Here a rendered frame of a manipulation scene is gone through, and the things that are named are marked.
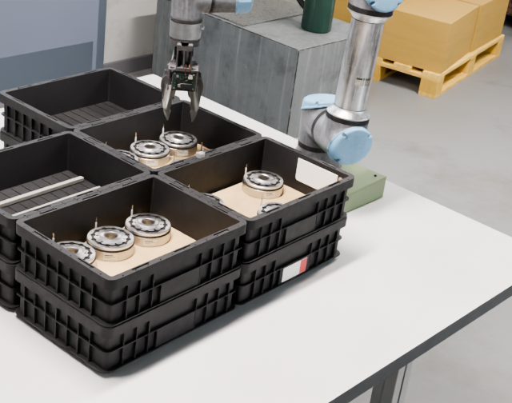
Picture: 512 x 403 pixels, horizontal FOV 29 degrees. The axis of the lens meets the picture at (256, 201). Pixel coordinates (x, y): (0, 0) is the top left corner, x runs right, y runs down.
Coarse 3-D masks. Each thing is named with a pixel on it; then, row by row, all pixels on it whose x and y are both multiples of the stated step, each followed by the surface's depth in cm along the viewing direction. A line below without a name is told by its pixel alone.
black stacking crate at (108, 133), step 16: (160, 112) 270; (176, 112) 275; (96, 128) 254; (112, 128) 258; (128, 128) 263; (144, 128) 268; (160, 128) 273; (176, 128) 278; (192, 128) 276; (208, 128) 272; (224, 128) 268; (112, 144) 260; (128, 144) 265; (208, 144) 274; (224, 144) 270
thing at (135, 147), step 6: (132, 144) 262; (138, 144) 263; (162, 144) 265; (132, 150) 259; (138, 150) 260; (144, 150) 260; (162, 150) 261; (168, 150) 261; (144, 156) 257; (150, 156) 257; (156, 156) 258; (162, 156) 259
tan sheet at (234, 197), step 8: (240, 184) 256; (216, 192) 250; (224, 192) 251; (232, 192) 251; (240, 192) 252; (288, 192) 255; (296, 192) 256; (224, 200) 247; (232, 200) 247; (240, 200) 248; (248, 200) 248; (256, 200) 249; (264, 200) 249; (272, 200) 250; (280, 200) 250; (288, 200) 251; (232, 208) 243; (240, 208) 244; (248, 208) 244; (256, 208) 245; (248, 216) 241
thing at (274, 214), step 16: (240, 144) 254; (192, 160) 241; (320, 160) 251; (160, 176) 232; (352, 176) 244; (192, 192) 226; (320, 192) 234; (336, 192) 240; (224, 208) 221; (288, 208) 226; (256, 224) 218
